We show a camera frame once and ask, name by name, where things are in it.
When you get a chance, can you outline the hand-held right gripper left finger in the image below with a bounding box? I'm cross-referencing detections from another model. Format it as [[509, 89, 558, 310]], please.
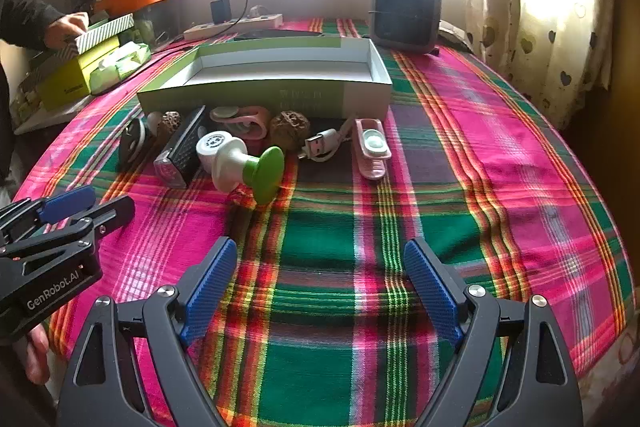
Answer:
[[57, 237, 238, 427]]

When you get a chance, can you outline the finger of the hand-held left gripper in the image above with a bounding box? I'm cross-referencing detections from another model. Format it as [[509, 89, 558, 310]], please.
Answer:
[[0, 196, 136, 260], [0, 186, 96, 248]]

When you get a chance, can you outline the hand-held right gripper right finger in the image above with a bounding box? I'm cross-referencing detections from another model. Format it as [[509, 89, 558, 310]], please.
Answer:
[[402, 238, 583, 427]]

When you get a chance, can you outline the black white suction hook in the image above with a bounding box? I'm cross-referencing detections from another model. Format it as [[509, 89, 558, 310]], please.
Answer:
[[119, 117, 149, 168]]

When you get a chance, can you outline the black bike light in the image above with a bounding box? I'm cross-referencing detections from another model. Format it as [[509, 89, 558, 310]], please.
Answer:
[[154, 106, 208, 188]]

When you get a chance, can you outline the brown walnut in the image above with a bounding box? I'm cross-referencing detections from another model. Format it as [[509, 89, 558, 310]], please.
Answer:
[[270, 109, 312, 152], [157, 110, 182, 144]]

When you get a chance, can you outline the white green suction holder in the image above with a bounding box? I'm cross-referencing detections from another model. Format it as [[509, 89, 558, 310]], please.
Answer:
[[212, 146, 286, 208]]

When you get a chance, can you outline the pink clip with white button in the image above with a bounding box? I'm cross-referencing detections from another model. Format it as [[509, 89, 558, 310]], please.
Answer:
[[352, 118, 392, 180]]

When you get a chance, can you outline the green white cardboard box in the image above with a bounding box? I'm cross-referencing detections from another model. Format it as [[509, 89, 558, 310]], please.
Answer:
[[136, 38, 393, 120]]

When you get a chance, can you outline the white usb cable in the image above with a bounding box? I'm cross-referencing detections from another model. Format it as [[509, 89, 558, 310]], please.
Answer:
[[299, 119, 355, 164]]

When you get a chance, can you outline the person's left hand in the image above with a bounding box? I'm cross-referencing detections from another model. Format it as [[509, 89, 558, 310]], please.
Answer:
[[25, 322, 51, 383]]

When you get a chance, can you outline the pink green plaid tablecloth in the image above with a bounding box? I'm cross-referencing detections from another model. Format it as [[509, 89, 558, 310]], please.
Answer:
[[12, 17, 636, 427]]

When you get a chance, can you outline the yellow-green box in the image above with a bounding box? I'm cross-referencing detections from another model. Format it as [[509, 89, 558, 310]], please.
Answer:
[[37, 34, 123, 110]]

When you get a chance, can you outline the green tissue pack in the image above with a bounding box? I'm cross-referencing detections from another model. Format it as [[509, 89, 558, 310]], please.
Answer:
[[90, 41, 152, 90]]

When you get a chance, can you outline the green striped gift box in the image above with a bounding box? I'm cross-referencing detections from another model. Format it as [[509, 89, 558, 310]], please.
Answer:
[[52, 13, 136, 58]]

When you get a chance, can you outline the white power strip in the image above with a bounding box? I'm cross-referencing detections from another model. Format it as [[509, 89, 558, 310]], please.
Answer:
[[182, 13, 284, 42]]

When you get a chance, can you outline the black smartphone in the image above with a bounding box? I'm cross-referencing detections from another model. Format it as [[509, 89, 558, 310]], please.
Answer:
[[232, 29, 341, 42]]

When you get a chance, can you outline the grey small space heater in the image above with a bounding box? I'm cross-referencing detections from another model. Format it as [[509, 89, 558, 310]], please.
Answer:
[[368, 0, 443, 54]]

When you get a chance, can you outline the heart print curtain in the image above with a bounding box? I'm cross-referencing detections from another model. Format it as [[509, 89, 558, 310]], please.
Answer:
[[465, 0, 616, 128]]

